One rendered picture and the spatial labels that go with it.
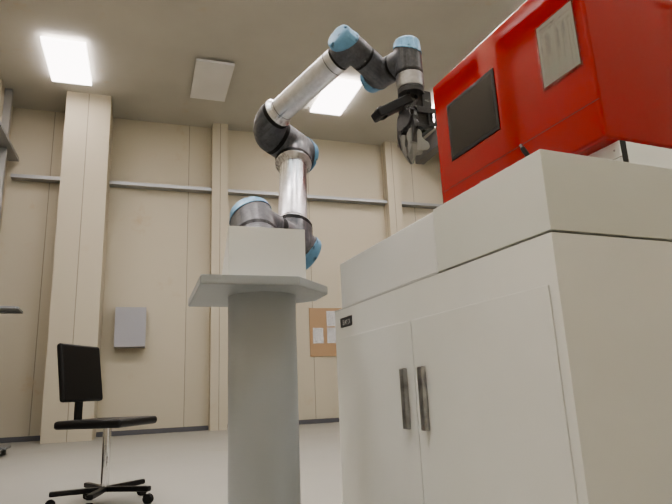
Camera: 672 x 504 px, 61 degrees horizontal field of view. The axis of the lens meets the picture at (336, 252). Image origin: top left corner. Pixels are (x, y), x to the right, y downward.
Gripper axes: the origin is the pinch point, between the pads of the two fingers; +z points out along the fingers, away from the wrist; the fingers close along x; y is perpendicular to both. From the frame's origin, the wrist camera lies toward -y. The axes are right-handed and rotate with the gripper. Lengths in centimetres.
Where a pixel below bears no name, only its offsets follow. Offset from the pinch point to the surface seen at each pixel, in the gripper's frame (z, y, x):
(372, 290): 31.9, -4.1, 18.0
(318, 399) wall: 74, 314, 920
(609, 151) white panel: -4, 58, -12
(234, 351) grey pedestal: 49, -44, 8
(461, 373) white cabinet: 56, -4, -21
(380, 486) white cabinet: 82, -4, 19
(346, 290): 28.8, -4.1, 35.7
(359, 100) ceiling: -460, 349, 741
